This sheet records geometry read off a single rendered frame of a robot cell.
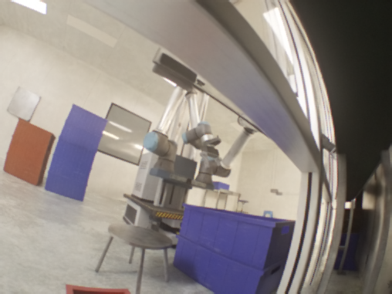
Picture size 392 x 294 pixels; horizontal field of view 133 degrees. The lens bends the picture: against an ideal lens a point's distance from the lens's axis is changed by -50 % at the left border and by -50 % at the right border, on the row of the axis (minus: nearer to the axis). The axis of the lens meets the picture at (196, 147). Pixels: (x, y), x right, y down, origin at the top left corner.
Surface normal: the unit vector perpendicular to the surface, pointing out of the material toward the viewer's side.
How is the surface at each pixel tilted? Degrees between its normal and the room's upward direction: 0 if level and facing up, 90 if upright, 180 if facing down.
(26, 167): 90
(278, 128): 180
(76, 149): 90
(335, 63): 178
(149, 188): 90
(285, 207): 90
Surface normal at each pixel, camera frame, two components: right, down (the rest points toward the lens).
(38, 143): 0.64, -0.10
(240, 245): -0.73, -0.34
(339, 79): -0.23, 0.92
